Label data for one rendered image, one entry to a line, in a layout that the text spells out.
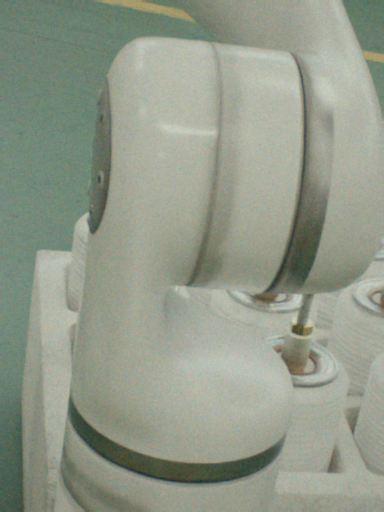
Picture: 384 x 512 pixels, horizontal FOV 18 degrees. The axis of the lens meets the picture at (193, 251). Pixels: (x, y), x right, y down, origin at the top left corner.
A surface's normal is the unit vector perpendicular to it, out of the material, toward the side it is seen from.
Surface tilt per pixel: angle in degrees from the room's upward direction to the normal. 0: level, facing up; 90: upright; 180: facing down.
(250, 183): 71
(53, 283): 0
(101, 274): 94
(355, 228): 88
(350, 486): 0
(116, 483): 90
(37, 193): 0
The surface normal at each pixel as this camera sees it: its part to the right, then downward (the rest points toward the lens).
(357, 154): 0.40, -0.14
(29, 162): 0.15, -0.89
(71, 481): -0.88, 0.08
